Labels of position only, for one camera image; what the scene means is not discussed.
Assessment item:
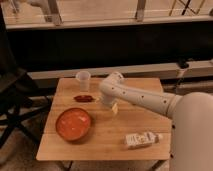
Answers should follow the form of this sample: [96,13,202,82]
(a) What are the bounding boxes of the red pepper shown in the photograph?
[74,95,94,102]

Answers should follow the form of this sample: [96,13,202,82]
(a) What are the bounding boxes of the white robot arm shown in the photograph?
[99,72,213,171]

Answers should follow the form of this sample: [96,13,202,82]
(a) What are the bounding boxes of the wooden table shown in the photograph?
[36,78,171,161]

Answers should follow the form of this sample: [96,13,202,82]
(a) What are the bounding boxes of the clear plastic cup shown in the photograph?
[75,71,91,92]

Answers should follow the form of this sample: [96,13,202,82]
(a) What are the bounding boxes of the orange bowl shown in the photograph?
[55,108,91,141]

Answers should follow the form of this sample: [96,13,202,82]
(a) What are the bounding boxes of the black office chair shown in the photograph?
[0,8,51,149]

